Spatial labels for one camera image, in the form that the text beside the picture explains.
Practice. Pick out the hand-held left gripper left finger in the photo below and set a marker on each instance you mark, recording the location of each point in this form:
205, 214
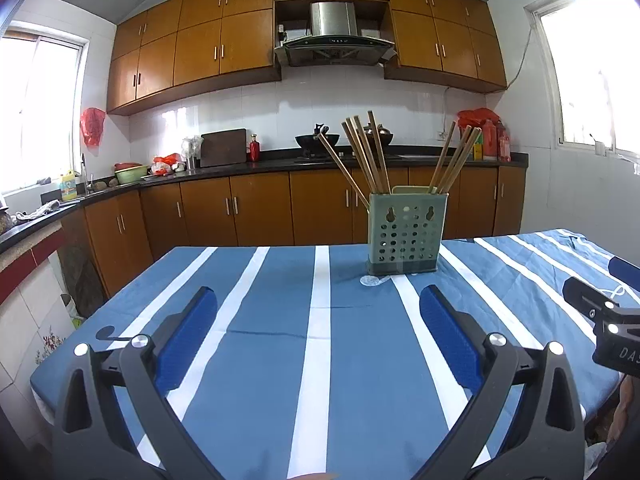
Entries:
187, 340

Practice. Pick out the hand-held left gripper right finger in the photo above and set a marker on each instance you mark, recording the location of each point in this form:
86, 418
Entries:
450, 340

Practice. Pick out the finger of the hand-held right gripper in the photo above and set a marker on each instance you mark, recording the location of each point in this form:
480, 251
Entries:
582, 295
625, 270

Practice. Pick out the green perforated chopstick holder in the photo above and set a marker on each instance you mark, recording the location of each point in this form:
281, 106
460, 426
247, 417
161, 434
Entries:
407, 235

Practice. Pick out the person's right hand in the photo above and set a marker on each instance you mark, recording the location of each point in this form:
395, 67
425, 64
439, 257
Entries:
621, 410

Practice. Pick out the blue white striped tablecloth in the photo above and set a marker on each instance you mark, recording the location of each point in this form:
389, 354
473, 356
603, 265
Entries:
280, 310

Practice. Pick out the brown lower kitchen cabinets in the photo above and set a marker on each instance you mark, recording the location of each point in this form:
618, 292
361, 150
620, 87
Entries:
260, 210

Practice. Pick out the brown kitchen cabinets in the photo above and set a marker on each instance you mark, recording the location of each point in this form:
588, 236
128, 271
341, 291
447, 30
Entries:
260, 210
225, 45

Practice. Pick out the green basin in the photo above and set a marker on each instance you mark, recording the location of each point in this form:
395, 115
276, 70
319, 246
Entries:
131, 175

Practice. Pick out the red plastic bags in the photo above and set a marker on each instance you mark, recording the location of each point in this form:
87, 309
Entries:
165, 165

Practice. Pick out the red condiment bottles and bag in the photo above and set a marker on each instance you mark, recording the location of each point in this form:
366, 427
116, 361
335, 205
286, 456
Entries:
492, 137

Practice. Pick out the yellow dish soap bottle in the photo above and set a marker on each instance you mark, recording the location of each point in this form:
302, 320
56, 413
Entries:
68, 187

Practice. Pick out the dark wooden cutting board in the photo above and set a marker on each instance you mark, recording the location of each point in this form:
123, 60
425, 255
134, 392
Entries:
223, 148

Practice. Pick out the steel faucet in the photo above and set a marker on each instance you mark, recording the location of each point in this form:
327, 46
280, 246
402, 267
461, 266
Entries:
85, 172

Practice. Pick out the grey rag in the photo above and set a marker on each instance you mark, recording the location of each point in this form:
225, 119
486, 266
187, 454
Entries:
37, 211

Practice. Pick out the window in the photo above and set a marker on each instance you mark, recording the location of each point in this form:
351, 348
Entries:
590, 75
40, 110

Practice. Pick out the red bottle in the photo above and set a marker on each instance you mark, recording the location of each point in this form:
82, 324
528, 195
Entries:
255, 150

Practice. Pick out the black kitchen countertop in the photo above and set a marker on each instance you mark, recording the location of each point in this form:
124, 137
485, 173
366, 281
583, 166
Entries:
280, 160

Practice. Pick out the black wok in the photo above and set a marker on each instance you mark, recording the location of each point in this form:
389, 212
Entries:
310, 139
385, 136

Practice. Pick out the gas stove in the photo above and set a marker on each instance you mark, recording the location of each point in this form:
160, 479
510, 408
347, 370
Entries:
345, 152

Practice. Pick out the hanging red plastic bag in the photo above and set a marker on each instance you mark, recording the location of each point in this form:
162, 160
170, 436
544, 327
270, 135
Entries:
92, 127

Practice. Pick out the brown upper kitchen cabinets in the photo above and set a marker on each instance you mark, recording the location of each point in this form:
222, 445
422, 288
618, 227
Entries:
225, 45

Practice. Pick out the steel range hood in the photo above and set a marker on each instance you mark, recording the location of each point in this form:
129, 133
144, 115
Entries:
332, 30

